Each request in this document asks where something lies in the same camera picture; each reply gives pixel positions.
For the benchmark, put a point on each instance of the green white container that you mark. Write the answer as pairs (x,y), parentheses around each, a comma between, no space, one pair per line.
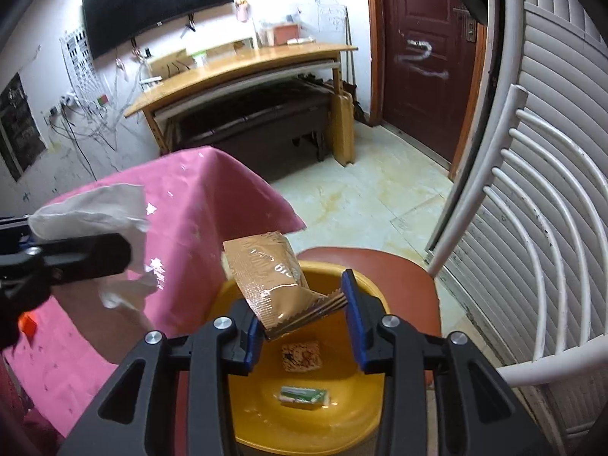
(200,58)

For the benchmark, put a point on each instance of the brown foil snack packet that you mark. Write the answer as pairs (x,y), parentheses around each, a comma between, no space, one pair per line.
(270,275)

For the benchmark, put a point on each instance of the dark red door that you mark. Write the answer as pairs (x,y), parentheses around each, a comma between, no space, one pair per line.
(427,33)

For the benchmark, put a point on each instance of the black wall television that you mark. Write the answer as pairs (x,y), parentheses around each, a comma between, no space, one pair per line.
(156,4)

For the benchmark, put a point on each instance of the dark brown bench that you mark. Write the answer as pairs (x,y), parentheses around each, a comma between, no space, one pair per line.
(247,109)

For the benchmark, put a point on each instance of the white slatted shutter door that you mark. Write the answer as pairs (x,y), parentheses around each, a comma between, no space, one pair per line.
(560,80)

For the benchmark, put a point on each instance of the white chair with red seat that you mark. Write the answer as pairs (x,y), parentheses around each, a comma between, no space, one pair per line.
(475,199)

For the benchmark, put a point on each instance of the red box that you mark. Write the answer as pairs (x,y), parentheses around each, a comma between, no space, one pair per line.
(286,34)

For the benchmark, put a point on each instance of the white tissue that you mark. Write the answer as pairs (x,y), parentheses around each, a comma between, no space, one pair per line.
(90,209)

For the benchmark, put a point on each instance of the white power strip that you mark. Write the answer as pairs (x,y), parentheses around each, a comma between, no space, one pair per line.
(64,103)

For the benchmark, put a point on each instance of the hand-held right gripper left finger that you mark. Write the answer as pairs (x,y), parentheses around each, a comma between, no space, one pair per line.
(251,347)

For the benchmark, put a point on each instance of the white wall chart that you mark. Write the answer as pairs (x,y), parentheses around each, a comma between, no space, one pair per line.
(83,64)

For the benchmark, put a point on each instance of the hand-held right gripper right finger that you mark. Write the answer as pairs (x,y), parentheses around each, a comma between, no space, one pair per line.
(354,323)

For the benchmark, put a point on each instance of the dark wall poster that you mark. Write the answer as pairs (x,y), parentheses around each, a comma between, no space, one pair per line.
(16,128)

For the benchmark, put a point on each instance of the wooden desk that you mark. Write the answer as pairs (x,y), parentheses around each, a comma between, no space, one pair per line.
(247,64)

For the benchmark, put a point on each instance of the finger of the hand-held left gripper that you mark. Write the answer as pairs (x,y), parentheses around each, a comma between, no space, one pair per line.
(85,259)

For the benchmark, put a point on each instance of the pink star-print tablecloth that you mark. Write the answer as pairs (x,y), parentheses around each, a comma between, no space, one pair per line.
(199,209)

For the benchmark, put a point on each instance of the cardboard box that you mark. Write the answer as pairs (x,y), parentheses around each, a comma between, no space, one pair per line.
(166,62)

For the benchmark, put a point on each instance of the green white small packet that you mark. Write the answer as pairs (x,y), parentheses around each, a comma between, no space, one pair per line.
(304,396)

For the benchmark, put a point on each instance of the yellow plastic basin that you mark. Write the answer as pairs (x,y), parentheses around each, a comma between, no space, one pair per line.
(308,420)

